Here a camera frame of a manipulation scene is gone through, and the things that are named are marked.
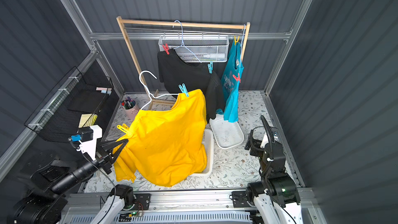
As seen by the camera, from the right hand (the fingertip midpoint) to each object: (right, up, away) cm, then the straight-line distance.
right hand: (263, 137), depth 68 cm
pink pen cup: (-73, +12, +28) cm, 79 cm away
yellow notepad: (-75, +8, -5) cm, 76 cm away
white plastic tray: (-12, -4, +28) cm, 31 cm away
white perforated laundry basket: (-24, -5, +20) cm, 32 cm away
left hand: (-53, +2, -18) cm, 56 cm away
